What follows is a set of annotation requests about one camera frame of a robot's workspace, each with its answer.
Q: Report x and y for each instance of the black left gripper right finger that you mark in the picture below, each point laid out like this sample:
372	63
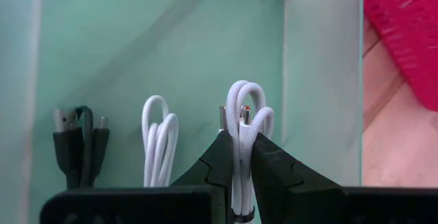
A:
280	172

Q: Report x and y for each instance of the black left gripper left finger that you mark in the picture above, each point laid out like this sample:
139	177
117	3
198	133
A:
215	165

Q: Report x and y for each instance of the red plastic mesh basket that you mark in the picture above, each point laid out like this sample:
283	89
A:
403	28

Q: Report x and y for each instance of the translucent green plastic bin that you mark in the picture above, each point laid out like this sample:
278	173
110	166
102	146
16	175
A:
154	46

